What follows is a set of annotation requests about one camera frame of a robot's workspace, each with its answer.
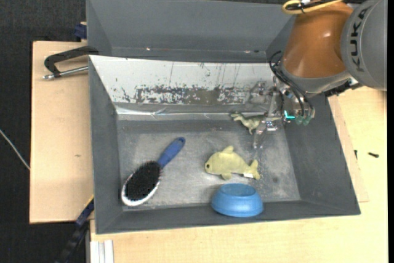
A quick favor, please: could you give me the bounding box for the blue handled black hairbrush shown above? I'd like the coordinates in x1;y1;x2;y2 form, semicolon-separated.
120;136;187;207

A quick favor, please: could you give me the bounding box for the green toy dinosaur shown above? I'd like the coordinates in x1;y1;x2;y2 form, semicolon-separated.
230;111;266;136

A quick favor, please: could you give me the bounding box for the blue plastic bowl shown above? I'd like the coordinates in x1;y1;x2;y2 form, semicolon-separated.
210;183;265;218

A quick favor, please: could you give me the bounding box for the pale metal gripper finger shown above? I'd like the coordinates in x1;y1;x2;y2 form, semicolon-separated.
252;121;277;150

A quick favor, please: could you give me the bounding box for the yellow-green plush fish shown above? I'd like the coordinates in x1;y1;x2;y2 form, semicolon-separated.
204;145;261;181

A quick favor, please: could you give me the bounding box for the grey metal bin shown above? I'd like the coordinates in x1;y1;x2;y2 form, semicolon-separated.
85;0;361;235

